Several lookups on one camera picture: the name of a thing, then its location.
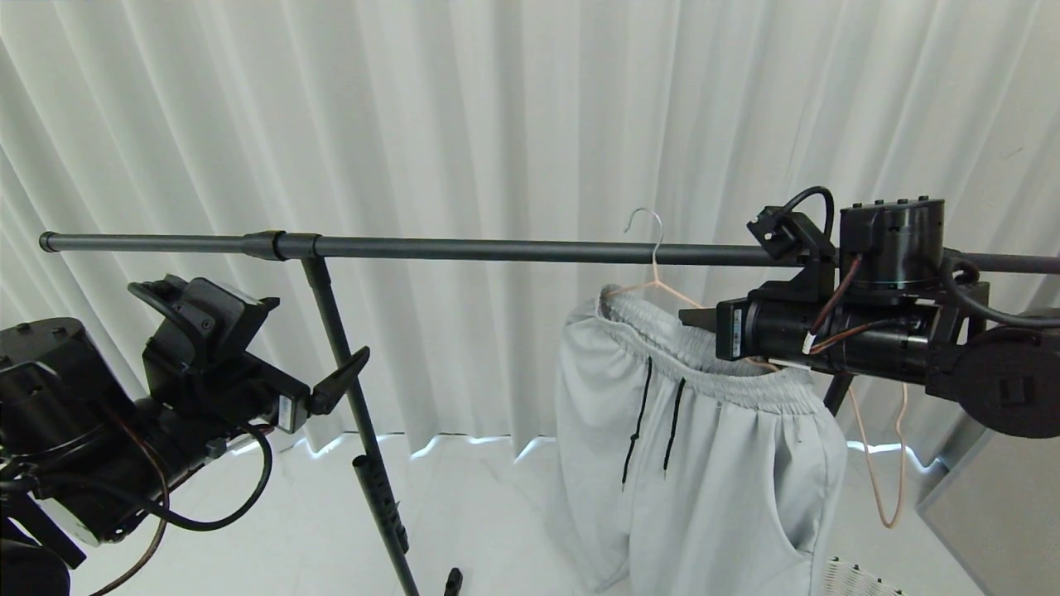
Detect pale grey shorts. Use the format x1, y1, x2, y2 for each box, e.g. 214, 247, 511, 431
542, 286, 850, 596

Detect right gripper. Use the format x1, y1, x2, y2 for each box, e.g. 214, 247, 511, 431
679, 281, 941, 383

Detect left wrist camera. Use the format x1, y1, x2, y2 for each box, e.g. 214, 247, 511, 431
142, 276, 281, 398

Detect black cable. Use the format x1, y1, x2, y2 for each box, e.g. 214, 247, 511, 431
940, 255, 1060, 329
778, 186, 836, 249
0, 424, 274, 532
127, 280, 200, 340

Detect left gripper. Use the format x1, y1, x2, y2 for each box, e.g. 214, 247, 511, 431
145, 346, 371, 491

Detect white laundry basket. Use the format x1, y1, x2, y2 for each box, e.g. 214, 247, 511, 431
820, 556, 908, 596

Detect pink clothes hanger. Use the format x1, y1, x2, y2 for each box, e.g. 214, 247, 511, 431
845, 381, 909, 529
605, 207, 783, 372

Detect white curtain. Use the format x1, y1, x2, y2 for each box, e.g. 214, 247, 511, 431
0, 0, 1060, 464

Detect black clothes rack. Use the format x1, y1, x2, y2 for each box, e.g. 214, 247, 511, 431
39, 230, 1060, 596

